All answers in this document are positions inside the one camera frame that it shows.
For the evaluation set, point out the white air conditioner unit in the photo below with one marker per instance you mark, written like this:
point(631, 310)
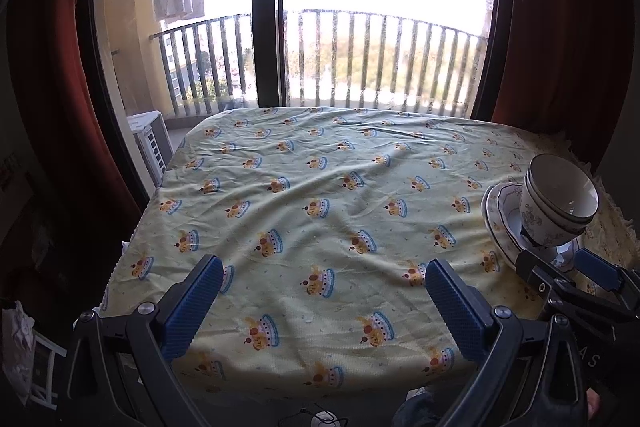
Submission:
point(150, 147)

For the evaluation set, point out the white ribbed flower plate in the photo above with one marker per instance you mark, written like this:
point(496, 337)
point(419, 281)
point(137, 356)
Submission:
point(492, 229)

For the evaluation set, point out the dark window frame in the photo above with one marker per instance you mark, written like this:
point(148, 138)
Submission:
point(265, 32)

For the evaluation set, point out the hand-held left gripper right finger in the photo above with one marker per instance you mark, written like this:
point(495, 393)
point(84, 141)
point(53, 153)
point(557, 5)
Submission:
point(455, 312)

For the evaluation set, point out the red curtain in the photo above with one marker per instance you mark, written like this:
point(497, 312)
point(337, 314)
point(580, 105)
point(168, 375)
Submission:
point(550, 32)
point(55, 82)

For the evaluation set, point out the person's leg in jeans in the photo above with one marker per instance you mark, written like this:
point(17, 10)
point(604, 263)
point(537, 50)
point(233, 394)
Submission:
point(420, 407)

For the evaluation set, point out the person's right hand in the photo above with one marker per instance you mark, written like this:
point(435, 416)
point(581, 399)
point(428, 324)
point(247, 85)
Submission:
point(593, 404)

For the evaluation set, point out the balcony railing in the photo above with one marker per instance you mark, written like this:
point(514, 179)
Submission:
point(350, 57)

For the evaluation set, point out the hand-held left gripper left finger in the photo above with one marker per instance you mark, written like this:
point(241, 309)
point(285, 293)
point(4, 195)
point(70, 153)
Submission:
point(192, 307)

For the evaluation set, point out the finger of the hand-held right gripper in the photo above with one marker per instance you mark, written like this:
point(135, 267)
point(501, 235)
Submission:
point(595, 267)
point(537, 274)

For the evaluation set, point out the yellow printed tablecloth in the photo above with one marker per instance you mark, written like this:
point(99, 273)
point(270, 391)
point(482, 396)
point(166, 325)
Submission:
point(325, 167)

